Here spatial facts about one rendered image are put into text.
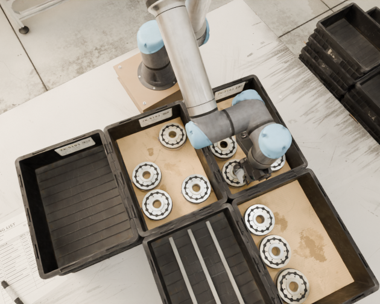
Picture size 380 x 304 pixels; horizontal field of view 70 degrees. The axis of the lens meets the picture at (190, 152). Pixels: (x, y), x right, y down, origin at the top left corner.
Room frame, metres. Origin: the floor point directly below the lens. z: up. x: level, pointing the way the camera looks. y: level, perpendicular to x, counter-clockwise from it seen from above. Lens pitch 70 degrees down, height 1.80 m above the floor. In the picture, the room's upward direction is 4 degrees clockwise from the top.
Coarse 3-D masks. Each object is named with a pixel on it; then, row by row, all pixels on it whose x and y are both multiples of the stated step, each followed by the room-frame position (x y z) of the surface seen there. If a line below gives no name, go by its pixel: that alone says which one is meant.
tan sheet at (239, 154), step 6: (222, 102) 0.57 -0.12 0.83; (228, 102) 0.57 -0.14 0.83; (222, 108) 0.55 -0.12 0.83; (222, 144) 0.39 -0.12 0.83; (240, 150) 0.37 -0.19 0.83; (234, 156) 0.34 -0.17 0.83; (240, 156) 0.35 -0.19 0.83; (222, 162) 0.32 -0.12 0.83; (282, 168) 0.31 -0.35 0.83; (288, 168) 0.31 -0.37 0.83; (234, 174) 0.27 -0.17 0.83; (276, 174) 0.29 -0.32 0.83; (264, 180) 0.26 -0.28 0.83; (228, 186) 0.23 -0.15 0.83; (246, 186) 0.23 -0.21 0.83; (234, 192) 0.21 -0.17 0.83
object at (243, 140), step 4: (244, 132) 0.38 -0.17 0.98; (236, 136) 0.36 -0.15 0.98; (240, 136) 0.36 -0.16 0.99; (244, 136) 0.36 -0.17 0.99; (248, 136) 0.36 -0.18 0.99; (236, 140) 0.35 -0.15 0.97; (240, 140) 0.34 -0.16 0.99; (244, 140) 0.34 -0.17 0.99; (248, 140) 0.34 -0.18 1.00; (240, 144) 0.33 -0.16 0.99; (244, 144) 0.32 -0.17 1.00; (248, 144) 0.32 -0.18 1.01; (252, 144) 0.32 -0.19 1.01; (244, 148) 0.31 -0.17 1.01; (248, 148) 0.31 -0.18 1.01; (244, 152) 0.30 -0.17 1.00; (248, 152) 0.29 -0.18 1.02
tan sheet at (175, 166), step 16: (160, 128) 0.44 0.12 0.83; (128, 144) 0.36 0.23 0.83; (144, 144) 0.37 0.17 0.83; (160, 144) 0.37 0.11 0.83; (128, 160) 0.30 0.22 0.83; (144, 160) 0.30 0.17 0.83; (160, 160) 0.31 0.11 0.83; (176, 160) 0.31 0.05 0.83; (192, 160) 0.32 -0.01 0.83; (144, 176) 0.24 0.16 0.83; (176, 176) 0.25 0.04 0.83; (144, 192) 0.18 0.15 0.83; (176, 192) 0.19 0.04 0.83; (176, 208) 0.14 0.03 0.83; (192, 208) 0.14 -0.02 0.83; (160, 224) 0.08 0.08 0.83
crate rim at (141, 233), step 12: (156, 108) 0.47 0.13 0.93; (168, 108) 0.48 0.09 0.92; (132, 120) 0.42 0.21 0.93; (108, 132) 0.36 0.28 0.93; (108, 144) 0.32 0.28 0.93; (204, 156) 0.30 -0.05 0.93; (120, 168) 0.24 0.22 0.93; (120, 180) 0.20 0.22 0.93; (216, 180) 0.22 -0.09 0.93; (132, 204) 0.12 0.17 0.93; (216, 204) 0.14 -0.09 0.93; (192, 216) 0.10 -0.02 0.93; (156, 228) 0.06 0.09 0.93
